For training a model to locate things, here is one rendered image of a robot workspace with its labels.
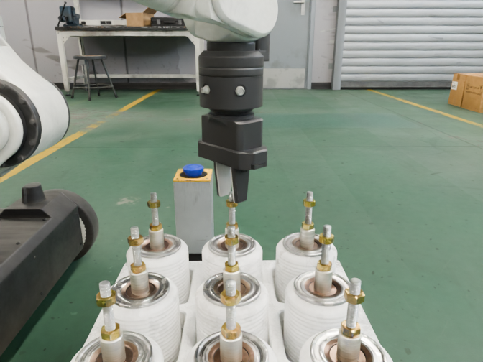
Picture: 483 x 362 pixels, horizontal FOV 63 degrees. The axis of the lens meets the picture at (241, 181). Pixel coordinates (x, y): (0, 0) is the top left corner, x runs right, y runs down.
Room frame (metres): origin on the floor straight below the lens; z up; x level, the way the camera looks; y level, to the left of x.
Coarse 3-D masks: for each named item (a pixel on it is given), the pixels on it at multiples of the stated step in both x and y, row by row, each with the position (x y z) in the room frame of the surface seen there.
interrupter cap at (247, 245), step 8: (216, 240) 0.56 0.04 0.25; (240, 240) 0.57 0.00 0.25; (248, 240) 0.57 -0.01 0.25; (208, 248) 0.54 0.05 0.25; (216, 248) 0.54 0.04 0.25; (224, 248) 0.54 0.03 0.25; (240, 248) 0.54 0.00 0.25; (248, 248) 0.54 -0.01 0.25; (224, 256) 0.52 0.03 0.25; (240, 256) 0.52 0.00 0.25
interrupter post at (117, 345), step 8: (120, 336) 0.31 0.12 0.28; (104, 344) 0.30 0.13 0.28; (112, 344) 0.30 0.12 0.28; (120, 344) 0.31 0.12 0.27; (104, 352) 0.30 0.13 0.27; (112, 352) 0.30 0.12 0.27; (120, 352) 0.31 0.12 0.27; (104, 360) 0.31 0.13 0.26; (112, 360) 0.30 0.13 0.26; (120, 360) 0.31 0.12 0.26
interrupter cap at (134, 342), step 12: (132, 336) 0.34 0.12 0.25; (144, 336) 0.34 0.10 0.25; (84, 348) 0.32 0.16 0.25; (96, 348) 0.33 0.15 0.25; (132, 348) 0.33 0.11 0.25; (144, 348) 0.33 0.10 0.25; (84, 360) 0.31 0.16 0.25; (96, 360) 0.31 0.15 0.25; (132, 360) 0.31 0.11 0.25; (144, 360) 0.31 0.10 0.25
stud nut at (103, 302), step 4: (112, 292) 0.32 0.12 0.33; (96, 296) 0.31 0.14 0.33; (100, 296) 0.31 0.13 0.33; (112, 296) 0.31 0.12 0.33; (96, 300) 0.31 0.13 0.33; (100, 300) 0.31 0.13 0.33; (104, 300) 0.31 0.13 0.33; (108, 300) 0.31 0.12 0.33; (112, 300) 0.31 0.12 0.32; (100, 304) 0.31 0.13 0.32; (104, 304) 0.31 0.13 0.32; (108, 304) 0.31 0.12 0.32; (112, 304) 0.31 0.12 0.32
